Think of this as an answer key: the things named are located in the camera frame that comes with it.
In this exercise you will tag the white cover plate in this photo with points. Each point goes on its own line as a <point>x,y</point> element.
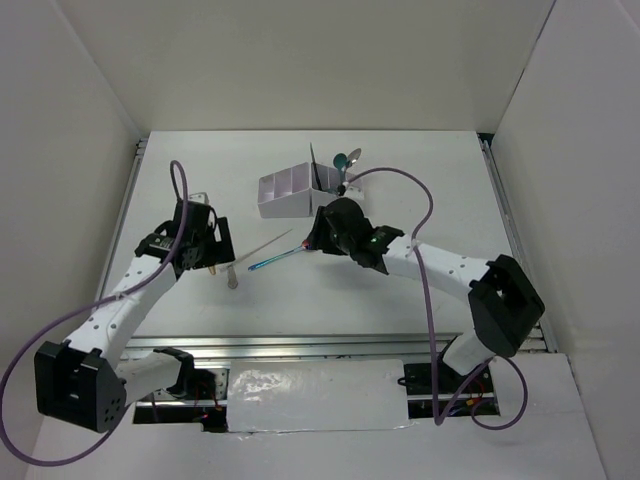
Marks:
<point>340,395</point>

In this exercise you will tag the white right utensil organizer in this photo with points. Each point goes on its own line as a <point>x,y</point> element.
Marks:
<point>330,179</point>

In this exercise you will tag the white chopstick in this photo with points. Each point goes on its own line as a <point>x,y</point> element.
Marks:
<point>247,255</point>

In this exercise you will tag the black knife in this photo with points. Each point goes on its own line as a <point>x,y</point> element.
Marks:
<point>314,168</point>

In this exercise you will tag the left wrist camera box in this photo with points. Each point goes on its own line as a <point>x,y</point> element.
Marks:
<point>199,197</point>

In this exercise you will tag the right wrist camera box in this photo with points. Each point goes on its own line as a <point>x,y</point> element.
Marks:
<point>354,192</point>

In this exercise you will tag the silver ornate knife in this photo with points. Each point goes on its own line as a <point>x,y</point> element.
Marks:
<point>232,281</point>

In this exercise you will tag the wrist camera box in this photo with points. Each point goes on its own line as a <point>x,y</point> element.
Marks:
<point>354,192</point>
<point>199,197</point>

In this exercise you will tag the aluminium rail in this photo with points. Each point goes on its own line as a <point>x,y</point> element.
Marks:
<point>285,347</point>
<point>545,332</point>

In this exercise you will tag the aluminium right rail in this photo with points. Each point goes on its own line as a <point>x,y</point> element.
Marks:
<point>545,332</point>

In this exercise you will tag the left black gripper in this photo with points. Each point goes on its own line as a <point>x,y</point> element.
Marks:
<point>221,251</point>

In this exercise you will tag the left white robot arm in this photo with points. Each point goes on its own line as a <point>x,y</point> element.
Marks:
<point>83,380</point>

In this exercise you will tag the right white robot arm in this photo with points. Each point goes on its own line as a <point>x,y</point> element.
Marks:
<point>504,304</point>

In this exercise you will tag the aluminium front rail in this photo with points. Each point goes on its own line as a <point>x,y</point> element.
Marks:
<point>285,347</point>

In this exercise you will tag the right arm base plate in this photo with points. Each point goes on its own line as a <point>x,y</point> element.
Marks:
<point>417,380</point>

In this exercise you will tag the silver ornate spoon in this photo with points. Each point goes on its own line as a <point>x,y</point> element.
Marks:
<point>352,158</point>

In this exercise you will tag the iridescent rainbow spoon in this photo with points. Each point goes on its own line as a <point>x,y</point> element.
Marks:
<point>304,246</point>

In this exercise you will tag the white left utensil organizer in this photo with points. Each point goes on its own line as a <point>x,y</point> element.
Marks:
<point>285,193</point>

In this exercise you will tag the teal spoon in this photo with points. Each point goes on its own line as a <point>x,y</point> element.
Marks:
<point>341,162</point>

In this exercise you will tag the white utensil organizer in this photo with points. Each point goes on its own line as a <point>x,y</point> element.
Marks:
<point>285,193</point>
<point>330,179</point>

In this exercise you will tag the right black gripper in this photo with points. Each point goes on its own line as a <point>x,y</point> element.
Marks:
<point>319,235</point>

